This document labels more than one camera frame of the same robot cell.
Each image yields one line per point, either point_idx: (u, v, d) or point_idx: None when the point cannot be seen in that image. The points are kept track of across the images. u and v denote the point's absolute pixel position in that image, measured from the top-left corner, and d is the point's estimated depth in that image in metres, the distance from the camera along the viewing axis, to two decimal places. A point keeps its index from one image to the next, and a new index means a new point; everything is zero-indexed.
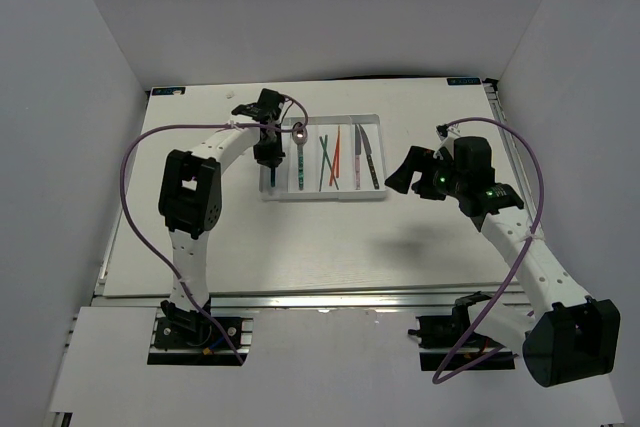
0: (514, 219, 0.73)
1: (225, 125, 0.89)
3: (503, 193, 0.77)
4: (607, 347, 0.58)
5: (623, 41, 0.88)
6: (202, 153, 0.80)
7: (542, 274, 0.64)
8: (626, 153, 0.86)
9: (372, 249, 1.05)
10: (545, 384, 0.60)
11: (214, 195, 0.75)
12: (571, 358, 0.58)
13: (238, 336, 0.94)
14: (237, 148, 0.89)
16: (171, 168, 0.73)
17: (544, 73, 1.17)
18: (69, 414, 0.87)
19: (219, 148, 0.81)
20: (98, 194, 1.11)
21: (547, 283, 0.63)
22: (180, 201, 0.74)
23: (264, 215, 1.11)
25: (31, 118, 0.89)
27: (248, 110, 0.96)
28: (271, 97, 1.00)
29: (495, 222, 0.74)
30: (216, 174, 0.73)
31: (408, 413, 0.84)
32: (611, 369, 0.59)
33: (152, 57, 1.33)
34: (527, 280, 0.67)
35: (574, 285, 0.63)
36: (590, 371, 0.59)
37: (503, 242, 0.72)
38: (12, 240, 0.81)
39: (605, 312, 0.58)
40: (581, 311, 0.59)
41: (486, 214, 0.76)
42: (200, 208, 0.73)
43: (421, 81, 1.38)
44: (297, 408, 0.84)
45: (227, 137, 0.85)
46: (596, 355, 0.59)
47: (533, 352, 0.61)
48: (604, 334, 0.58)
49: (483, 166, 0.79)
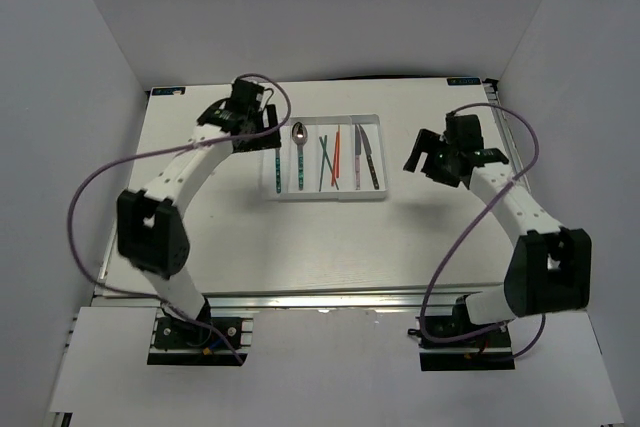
0: (498, 170, 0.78)
1: (187, 146, 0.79)
3: (489, 153, 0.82)
4: (580, 275, 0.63)
5: (624, 41, 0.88)
6: (157, 190, 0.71)
7: (519, 209, 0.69)
8: (626, 153, 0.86)
9: (372, 249, 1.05)
10: (523, 313, 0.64)
11: (177, 237, 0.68)
12: (546, 286, 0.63)
13: (238, 336, 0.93)
14: (204, 169, 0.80)
16: (124, 213, 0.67)
17: (543, 73, 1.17)
18: (69, 414, 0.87)
19: (179, 180, 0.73)
20: (98, 194, 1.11)
21: (524, 216, 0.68)
22: (137, 249, 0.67)
23: (264, 215, 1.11)
25: (31, 117, 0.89)
27: (216, 117, 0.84)
28: (246, 92, 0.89)
29: (480, 173, 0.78)
30: (173, 218, 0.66)
31: (408, 412, 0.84)
32: (584, 300, 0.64)
33: (152, 57, 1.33)
34: (506, 216, 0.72)
35: (549, 217, 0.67)
36: (567, 304, 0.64)
37: (487, 190, 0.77)
38: (12, 239, 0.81)
39: (577, 240, 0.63)
40: (557, 243, 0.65)
41: (473, 169, 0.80)
42: (161, 256, 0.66)
43: (421, 81, 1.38)
44: (297, 408, 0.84)
45: (188, 163, 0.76)
46: (570, 286, 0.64)
47: (512, 283, 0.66)
48: (577, 262, 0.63)
49: (473, 134, 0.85)
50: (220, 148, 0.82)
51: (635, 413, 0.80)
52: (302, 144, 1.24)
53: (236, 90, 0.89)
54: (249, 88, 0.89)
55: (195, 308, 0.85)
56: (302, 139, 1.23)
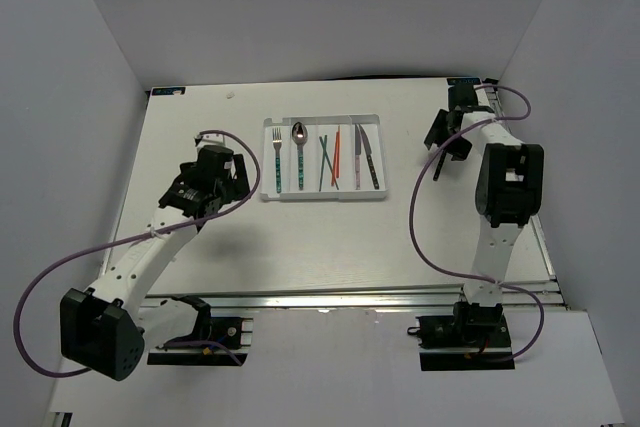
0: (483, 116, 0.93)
1: (144, 233, 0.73)
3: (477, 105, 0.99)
4: (534, 180, 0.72)
5: (623, 41, 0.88)
6: (107, 290, 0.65)
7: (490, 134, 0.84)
8: (625, 152, 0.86)
9: (372, 249, 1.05)
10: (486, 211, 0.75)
11: (127, 340, 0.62)
12: (505, 186, 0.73)
13: (238, 336, 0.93)
14: (165, 255, 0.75)
16: (67, 317, 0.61)
17: (543, 73, 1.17)
18: (69, 414, 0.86)
19: (131, 276, 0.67)
20: (98, 194, 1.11)
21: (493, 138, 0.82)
22: (85, 350, 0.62)
23: (264, 215, 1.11)
25: (30, 117, 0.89)
27: (180, 198, 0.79)
28: (211, 167, 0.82)
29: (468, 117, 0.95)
30: (122, 323, 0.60)
31: (408, 413, 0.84)
32: (538, 202, 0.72)
33: (152, 57, 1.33)
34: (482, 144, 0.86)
35: (514, 138, 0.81)
36: (522, 205, 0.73)
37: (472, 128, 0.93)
38: (12, 239, 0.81)
39: (533, 150, 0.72)
40: (518, 158, 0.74)
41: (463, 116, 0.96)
42: (109, 362, 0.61)
43: (421, 81, 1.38)
44: (296, 408, 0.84)
45: (144, 255, 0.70)
46: (526, 189, 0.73)
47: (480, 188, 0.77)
48: (532, 169, 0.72)
49: (468, 96, 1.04)
50: (181, 232, 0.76)
51: (634, 413, 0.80)
52: (302, 143, 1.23)
53: (203, 161, 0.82)
54: (217, 158, 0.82)
55: (188, 326, 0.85)
56: (302, 139, 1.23)
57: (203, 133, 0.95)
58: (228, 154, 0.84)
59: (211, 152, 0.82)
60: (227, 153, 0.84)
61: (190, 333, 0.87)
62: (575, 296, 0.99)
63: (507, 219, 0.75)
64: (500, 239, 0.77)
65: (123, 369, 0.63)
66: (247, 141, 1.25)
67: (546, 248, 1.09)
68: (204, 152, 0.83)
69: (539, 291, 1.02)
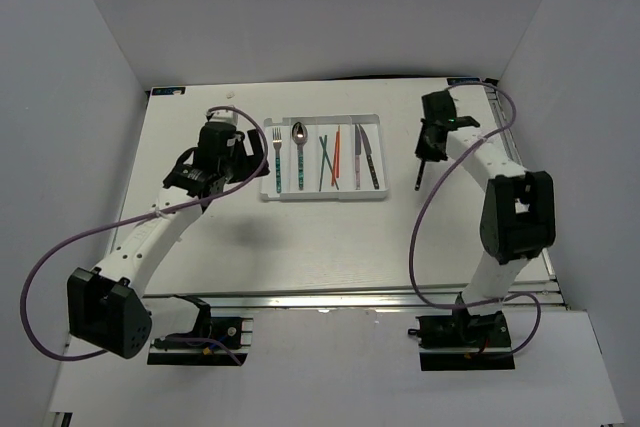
0: (471, 134, 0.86)
1: (148, 213, 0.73)
3: (461, 119, 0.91)
4: (544, 211, 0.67)
5: (623, 41, 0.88)
6: (113, 269, 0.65)
7: (490, 159, 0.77)
8: (625, 152, 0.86)
9: (372, 249, 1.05)
10: (497, 254, 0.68)
11: (135, 319, 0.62)
12: (517, 224, 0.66)
13: (238, 336, 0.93)
14: (168, 238, 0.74)
16: (75, 296, 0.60)
17: (543, 72, 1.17)
18: (69, 414, 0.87)
19: (137, 255, 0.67)
20: (98, 194, 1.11)
21: (493, 165, 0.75)
22: (93, 329, 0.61)
23: (264, 215, 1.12)
25: (30, 118, 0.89)
27: (185, 177, 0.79)
28: (214, 145, 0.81)
29: (454, 136, 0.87)
30: (129, 301, 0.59)
31: (407, 412, 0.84)
32: (554, 236, 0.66)
33: (152, 57, 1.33)
34: (479, 170, 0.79)
35: (514, 164, 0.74)
36: (536, 242, 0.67)
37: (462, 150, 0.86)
38: (12, 240, 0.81)
39: (539, 178, 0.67)
40: (523, 188, 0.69)
41: (449, 134, 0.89)
42: (117, 343, 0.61)
43: (421, 80, 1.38)
44: (296, 408, 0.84)
45: (149, 235, 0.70)
46: (537, 221, 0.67)
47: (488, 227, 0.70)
48: (540, 199, 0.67)
49: (446, 106, 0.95)
50: (187, 212, 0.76)
51: (634, 414, 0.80)
52: (302, 143, 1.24)
53: (205, 140, 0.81)
54: (219, 137, 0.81)
55: (188, 326, 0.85)
56: (302, 139, 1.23)
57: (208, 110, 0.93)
58: (230, 131, 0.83)
59: (213, 130, 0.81)
60: (229, 130, 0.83)
61: (190, 330, 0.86)
62: (575, 295, 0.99)
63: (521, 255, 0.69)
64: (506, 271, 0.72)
65: (130, 349, 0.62)
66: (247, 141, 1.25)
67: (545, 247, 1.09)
68: (205, 130, 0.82)
69: (540, 291, 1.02)
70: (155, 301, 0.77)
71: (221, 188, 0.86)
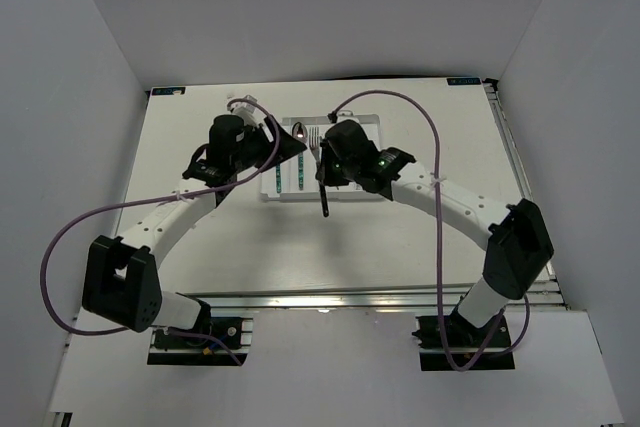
0: (415, 174, 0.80)
1: (169, 195, 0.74)
3: (393, 158, 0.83)
4: (541, 234, 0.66)
5: (622, 41, 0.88)
6: (135, 239, 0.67)
7: (467, 207, 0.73)
8: (625, 152, 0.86)
9: (372, 250, 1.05)
10: (515, 296, 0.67)
11: (150, 291, 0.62)
12: (525, 261, 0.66)
13: (238, 336, 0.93)
14: (185, 224, 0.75)
16: (95, 260, 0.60)
17: (543, 73, 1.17)
18: (69, 414, 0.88)
19: (158, 230, 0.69)
20: (98, 195, 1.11)
21: (473, 212, 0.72)
22: (107, 297, 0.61)
23: (264, 215, 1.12)
25: (31, 117, 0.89)
27: (201, 173, 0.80)
28: (225, 141, 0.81)
29: (402, 184, 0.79)
30: (148, 268, 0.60)
31: (407, 412, 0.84)
32: (552, 248, 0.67)
33: (152, 57, 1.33)
34: (453, 217, 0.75)
35: (489, 200, 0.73)
36: (542, 264, 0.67)
37: (416, 198, 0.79)
38: (13, 240, 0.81)
39: (523, 208, 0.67)
40: (511, 223, 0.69)
41: (392, 183, 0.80)
42: (129, 312, 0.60)
43: (421, 80, 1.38)
44: (295, 408, 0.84)
45: (169, 214, 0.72)
46: (539, 247, 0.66)
47: (495, 275, 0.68)
48: (534, 226, 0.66)
49: (365, 142, 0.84)
50: (205, 199, 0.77)
51: (634, 413, 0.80)
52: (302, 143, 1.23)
53: (214, 137, 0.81)
54: (227, 132, 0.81)
55: (190, 321, 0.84)
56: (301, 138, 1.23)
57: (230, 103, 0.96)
58: (238, 127, 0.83)
59: (220, 128, 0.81)
60: (237, 124, 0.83)
61: (191, 326, 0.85)
62: (575, 296, 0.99)
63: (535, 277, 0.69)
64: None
65: (140, 322, 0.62)
66: None
67: None
68: (213, 128, 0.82)
69: (540, 291, 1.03)
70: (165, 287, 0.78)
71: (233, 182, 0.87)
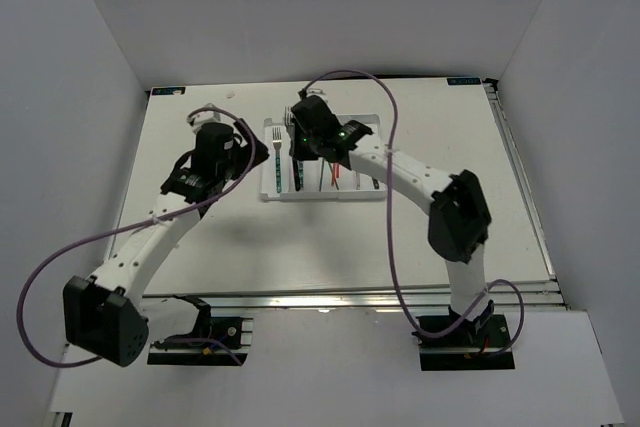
0: (371, 145, 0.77)
1: (145, 220, 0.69)
3: (352, 129, 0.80)
4: (479, 201, 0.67)
5: (622, 41, 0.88)
6: (109, 278, 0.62)
7: (415, 176, 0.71)
8: (625, 152, 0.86)
9: (372, 250, 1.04)
10: (454, 257, 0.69)
11: (131, 328, 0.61)
12: (464, 227, 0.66)
13: (238, 336, 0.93)
14: (165, 248, 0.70)
16: (71, 304, 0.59)
17: (543, 73, 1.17)
18: (69, 414, 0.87)
19: (133, 264, 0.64)
20: (98, 195, 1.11)
21: (420, 180, 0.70)
22: (89, 337, 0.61)
23: (264, 215, 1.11)
25: (31, 117, 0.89)
27: (182, 184, 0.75)
28: (211, 148, 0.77)
29: (359, 155, 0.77)
30: (124, 313, 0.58)
31: (407, 412, 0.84)
32: (490, 216, 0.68)
33: (152, 57, 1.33)
34: (404, 187, 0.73)
35: (436, 170, 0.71)
36: (480, 231, 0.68)
37: (370, 168, 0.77)
38: (12, 240, 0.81)
39: (464, 177, 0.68)
40: (452, 190, 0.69)
41: (348, 153, 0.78)
42: (112, 351, 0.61)
43: (421, 80, 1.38)
44: (295, 408, 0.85)
45: (146, 243, 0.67)
46: (476, 215, 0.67)
47: (435, 237, 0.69)
48: (473, 194, 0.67)
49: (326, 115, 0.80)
50: (185, 218, 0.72)
51: (634, 413, 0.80)
52: None
53: (200, 144, 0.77)
54: (215, 139, 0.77)
55: (188, 325, 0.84)
56: None
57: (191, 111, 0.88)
58: (227, 133, 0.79)
59: (208, 132, 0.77)
60: (226, 132, 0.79)
61: (190, 330, 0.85)
62: (576, 296, 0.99)
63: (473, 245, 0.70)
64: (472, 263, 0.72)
65: (127, 356, 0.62)
66: None
67: (545, 247, 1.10)
68: (201, 133, 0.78)
69: (539, 291, 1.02)
70: (153, 310, 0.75)
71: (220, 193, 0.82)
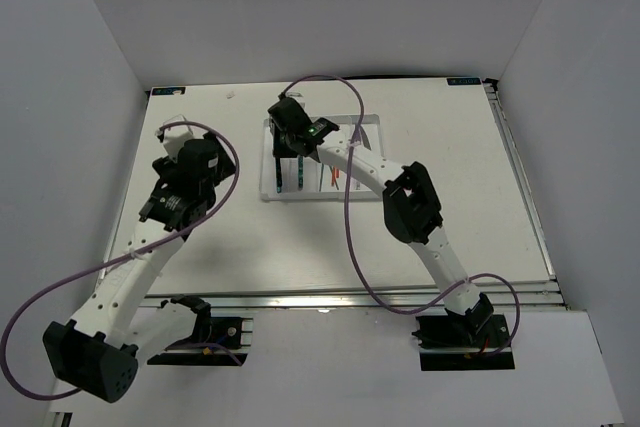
0: (338, 139, 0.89)
1: (124, 253, 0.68)
3: (322, 126, 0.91)
4: (429, 190, 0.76)
5: (622, 41, 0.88)
6: (88, 322, 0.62)
7: (372, 166, 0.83)
8: (625, 152, 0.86)
9: (372, 250, 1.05)
10: (408, 239, 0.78)
11: (117, 369, 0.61)
12: (415, 213, 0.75)
13: (238, 336, 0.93)
14: (147, 279, 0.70)
16: (53, 352, 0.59)
17: (543, 73, 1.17)
18: (69, 414, 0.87)
19: (113, 306, 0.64)
20: (98, 195, 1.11)
21: (376, 171, 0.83)
22: (76, 380, 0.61)
23: (264, 216, 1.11)
25: (31, 117, 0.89)
27: (162, 209, 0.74)
28: (194, 167, 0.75)
29: (326, 149, 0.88)
30: (105, 360, 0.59)
31: (408, 412, 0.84)
32: (439, 203, 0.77)
33: (152, 57, 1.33)
34: (362, 175, 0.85)
35: (389, 161, 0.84)
36: (431, 216, 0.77)
37: (336, 160, 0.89)
38: (12, 240, 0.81)
39: (415, 169, 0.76)
40: (405, 179, 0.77)
41: (318, 147, 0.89)
42: (101, 392, 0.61)
43: (421, 80, 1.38)
44: (296, 407, 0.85)
45: (124, 282, 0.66)
46: (427, 202, 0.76)
47: (391, 222, 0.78)
48: (423, 184, 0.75)
49: (299, 115, 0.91)
50: (165, 248, 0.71)
51: (634, 413, 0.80)
52: None
53: (183, 161, 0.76)
54: (199, 158, 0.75)
55: (188, 330, 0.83)
56: None
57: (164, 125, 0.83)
58: (210, 151, 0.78)
59: (191, 151, 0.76)
60: (210, 149, 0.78)
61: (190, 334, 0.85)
62: (576, 295, 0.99)
63: (428, 228, 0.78)
64: (438, 247, 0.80)
65: (117, 393, 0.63)
66: (247, 141, 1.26)
67: (545, 247, 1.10)
68: (183, 152, 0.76)
69: (539, 291, 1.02)
70: (145, 330, 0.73)
71: (204, 212, 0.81)
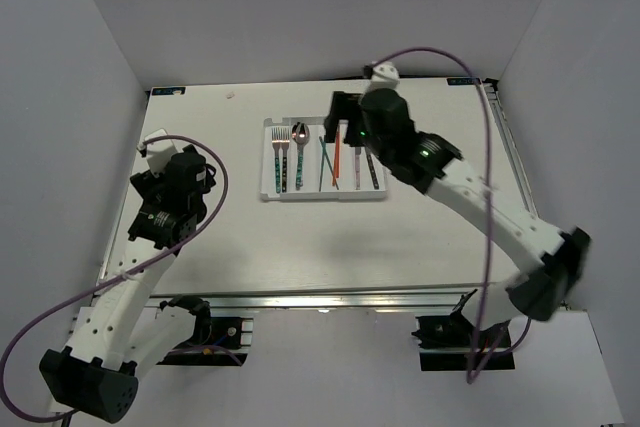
0: (465, 174, 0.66)
1: (115, 277, 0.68)
3: (436, 149, 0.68)
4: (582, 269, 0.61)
5: (622, 42, 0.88)
6: (84, 347, 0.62)
7: (518, 227, 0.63)
8: (624, 153, 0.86)
9: (373, 250, 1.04)
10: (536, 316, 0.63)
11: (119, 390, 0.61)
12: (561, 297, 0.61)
13: (238, 336, 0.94)
14: (140, 300, 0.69)
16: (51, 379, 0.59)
17: (543, 73, 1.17)
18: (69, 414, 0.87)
19: (108, 329, 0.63)
20: (99, 195, 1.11)
21: (524, 233, 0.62)
22: (75, 403, 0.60)
23: (264, 216, 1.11)
25: (30, 117, 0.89)
27: (151, 226, 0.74)
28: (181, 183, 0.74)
29: (448, 184, 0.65)
30: (104, 382, 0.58)
31: (407, 412, 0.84)
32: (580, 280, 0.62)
33: (151, 57, 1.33)
34: (498, 232, 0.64)
35: (539, 221, 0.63)
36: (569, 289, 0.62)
37: (456, 200, 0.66)
38: (12, 241, 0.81)
39: (576, 240, 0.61)
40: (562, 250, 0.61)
41: (433, 179, 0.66)
42: (101, 412, 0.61)
43: (421, 81, 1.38)
44: (296, 408, 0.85)
45: (118, 304, 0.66)
46: (573, 276, 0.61)
47: (528, 296, 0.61)
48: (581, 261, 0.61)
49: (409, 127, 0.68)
50: (156, 267, 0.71)
51: (634, 413, 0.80)
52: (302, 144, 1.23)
53: (171, 176, 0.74)
54: (186, 172, 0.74)
55: (188, 332, 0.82)
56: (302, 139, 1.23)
57: (146, 140, 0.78)
58: (197, 164, 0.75)
59: (177, 166, 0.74)
60: (197, 162, 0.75)
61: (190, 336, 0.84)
62: (575, 296, 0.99)
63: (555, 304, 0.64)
64: None
65: (116, 413, 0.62)
66: (247, 141, 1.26)
67: None
68: (170, 167, 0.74)
69: None
70: (143, 343, 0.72)
71: (194, 225, 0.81)
